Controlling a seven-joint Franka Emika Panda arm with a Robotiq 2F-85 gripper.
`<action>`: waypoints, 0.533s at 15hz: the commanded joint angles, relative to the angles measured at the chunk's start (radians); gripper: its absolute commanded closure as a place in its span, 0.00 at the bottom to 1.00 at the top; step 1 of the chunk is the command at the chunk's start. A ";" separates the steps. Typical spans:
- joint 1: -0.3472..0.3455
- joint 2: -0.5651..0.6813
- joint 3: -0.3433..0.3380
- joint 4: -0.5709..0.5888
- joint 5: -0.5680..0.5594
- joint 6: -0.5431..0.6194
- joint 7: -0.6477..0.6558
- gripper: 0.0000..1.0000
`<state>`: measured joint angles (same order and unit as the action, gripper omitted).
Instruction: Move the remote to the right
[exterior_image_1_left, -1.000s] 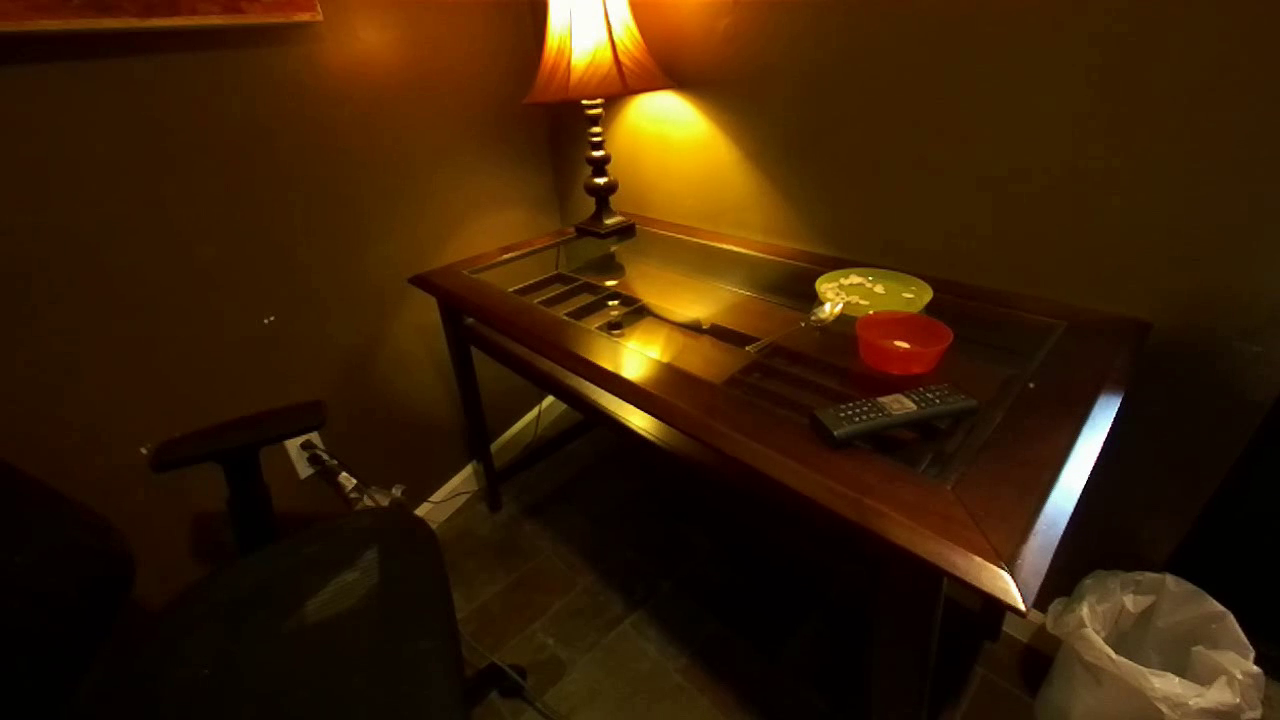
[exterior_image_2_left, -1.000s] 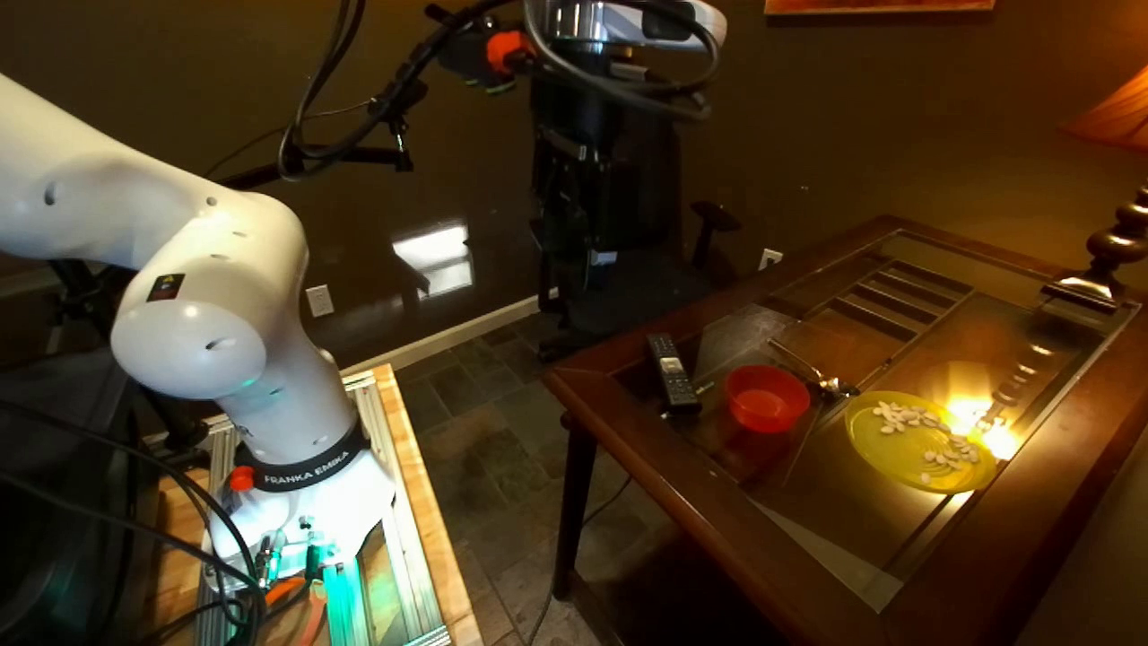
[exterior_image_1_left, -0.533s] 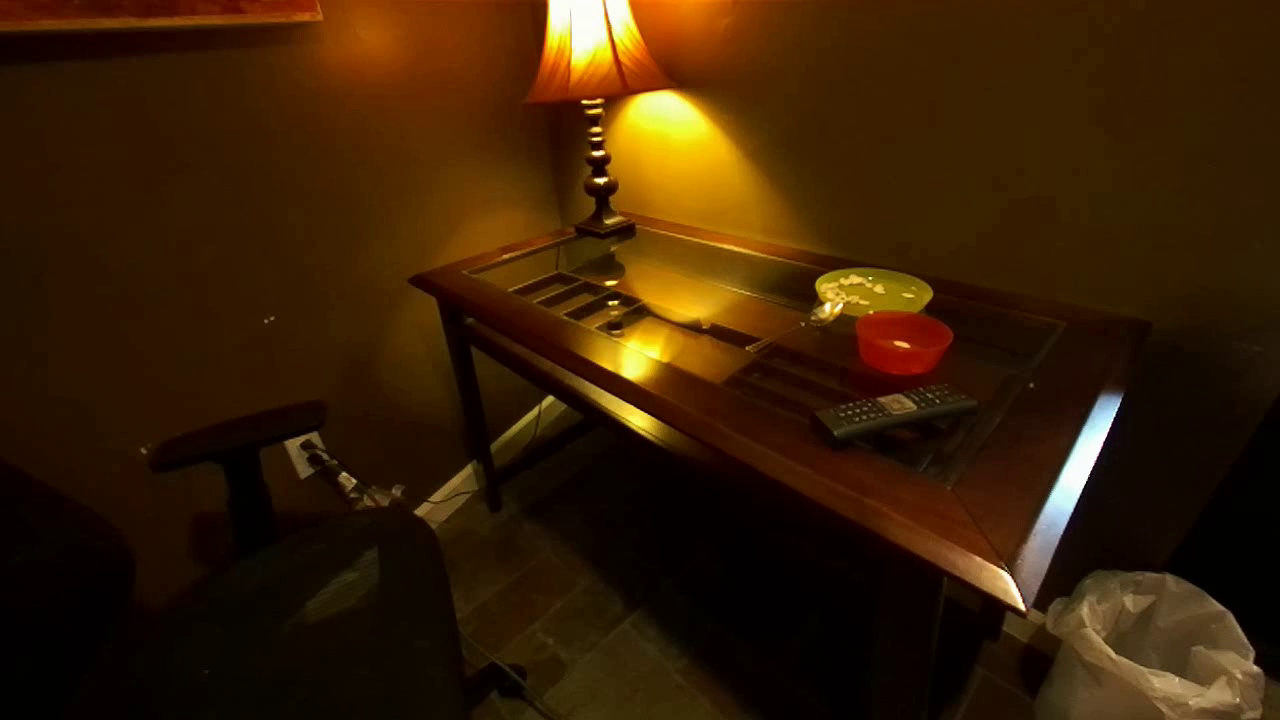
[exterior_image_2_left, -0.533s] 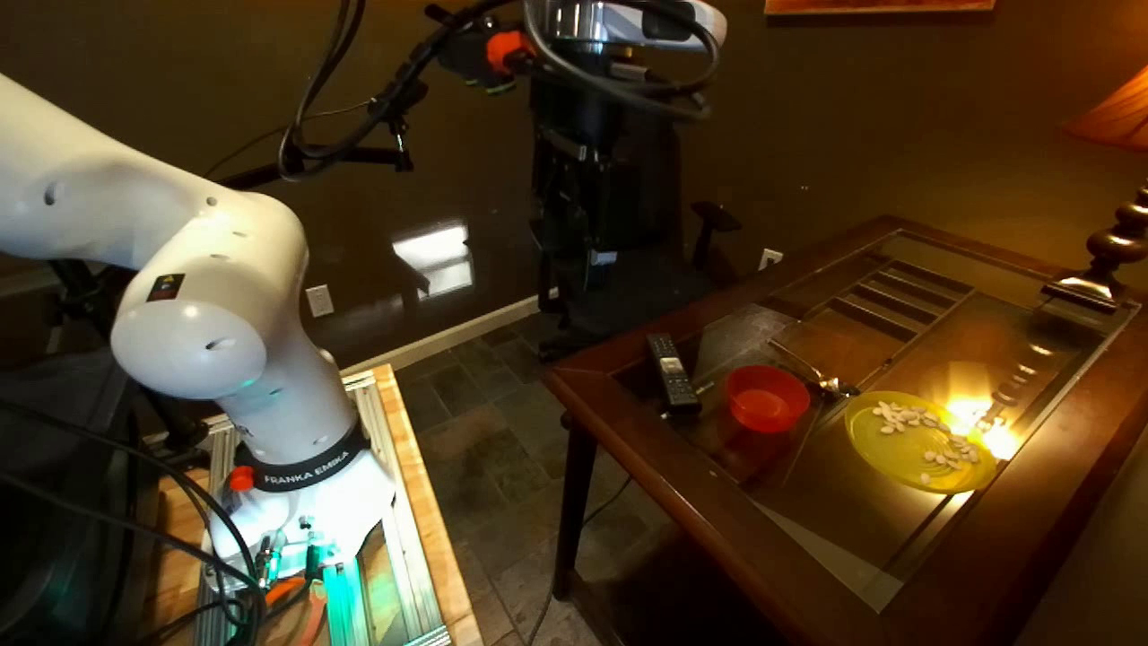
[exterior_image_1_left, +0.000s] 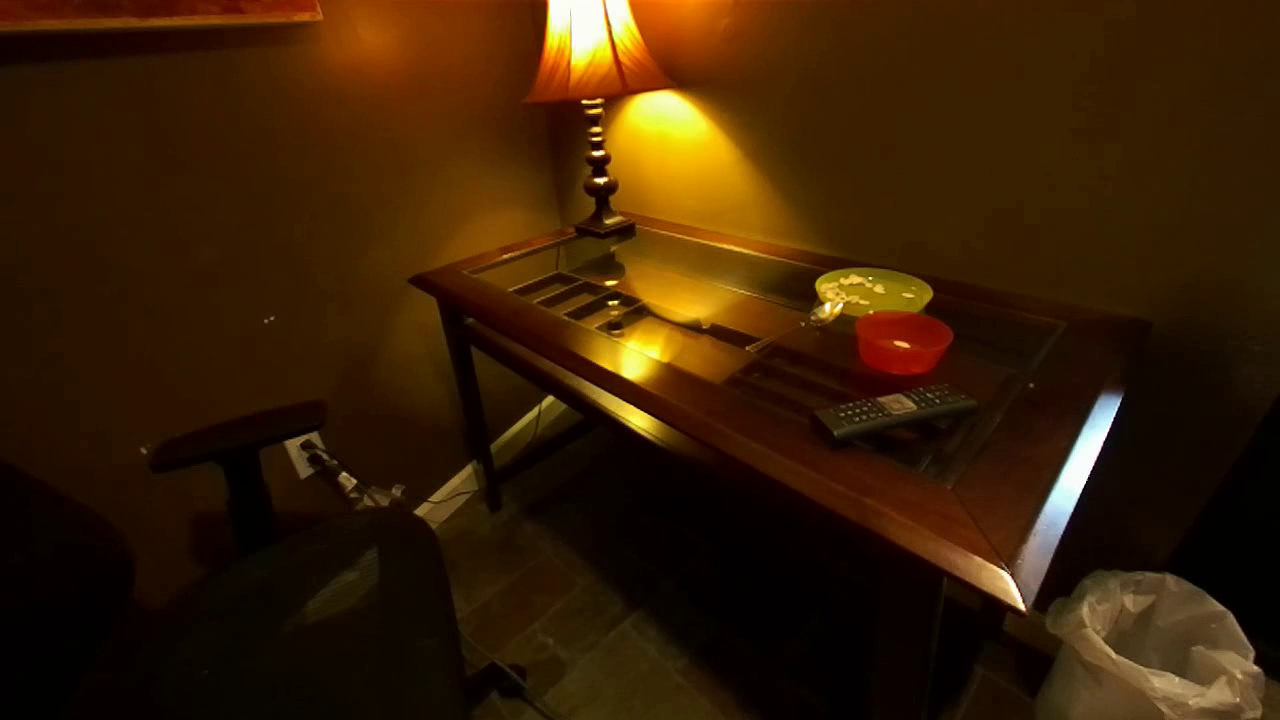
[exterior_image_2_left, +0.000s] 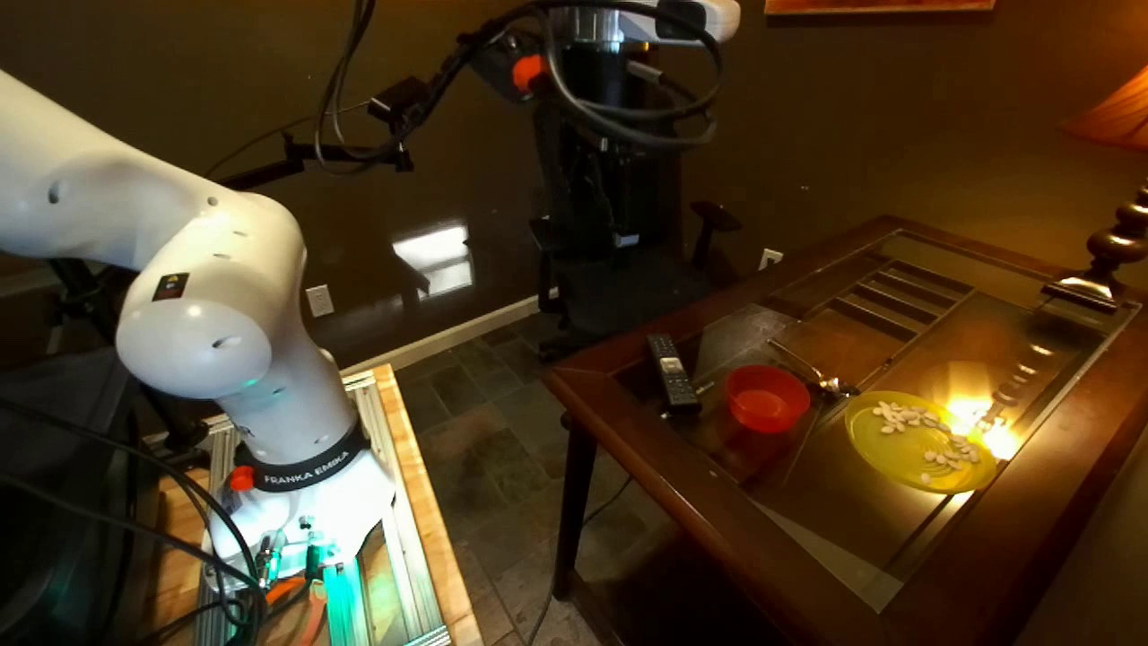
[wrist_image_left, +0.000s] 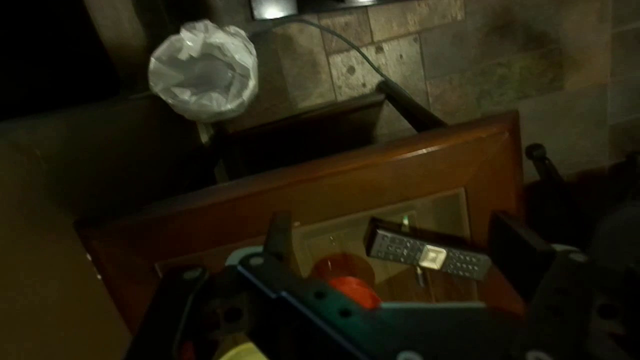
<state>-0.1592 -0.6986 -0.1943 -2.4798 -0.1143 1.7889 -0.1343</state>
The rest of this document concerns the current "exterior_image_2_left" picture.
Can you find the table lamp with turned base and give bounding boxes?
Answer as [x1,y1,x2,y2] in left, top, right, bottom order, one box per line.
[1036,66,1148,317]

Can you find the orange cable strap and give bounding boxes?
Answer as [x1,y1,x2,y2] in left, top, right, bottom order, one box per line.
[511,49,554,97]

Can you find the black base cable bundle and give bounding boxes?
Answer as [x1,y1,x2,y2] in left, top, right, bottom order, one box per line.
[0,393,272,646]

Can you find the dark equipment case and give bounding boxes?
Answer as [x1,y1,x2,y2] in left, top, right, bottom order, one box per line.
[0,351,139,646]

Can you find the small black camera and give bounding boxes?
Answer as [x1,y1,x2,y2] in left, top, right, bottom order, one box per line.
[364,77,436,132]

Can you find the red plastic bowl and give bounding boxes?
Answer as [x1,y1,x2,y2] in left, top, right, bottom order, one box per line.
[715,363,817,442]

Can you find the small black bottle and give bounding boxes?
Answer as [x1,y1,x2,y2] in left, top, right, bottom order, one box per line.
[645,330,707,418]

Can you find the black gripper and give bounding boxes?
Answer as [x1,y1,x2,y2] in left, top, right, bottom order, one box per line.
[569,41,656,123]

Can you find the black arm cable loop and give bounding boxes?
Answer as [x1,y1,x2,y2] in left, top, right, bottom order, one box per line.
[542,0,733,156]

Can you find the dark wooden glass-top table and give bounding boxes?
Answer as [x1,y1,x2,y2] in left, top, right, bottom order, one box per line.
[542,211,1148,646]

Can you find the wooden robot mounting stand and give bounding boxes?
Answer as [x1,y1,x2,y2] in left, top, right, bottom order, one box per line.
[119,363,485,646]

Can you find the yellow patterned plate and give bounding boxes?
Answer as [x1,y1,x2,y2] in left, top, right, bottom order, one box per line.
[845,388,1006,497]

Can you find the small shiny metal object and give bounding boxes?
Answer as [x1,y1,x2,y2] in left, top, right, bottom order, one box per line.
[806,370,855,406]

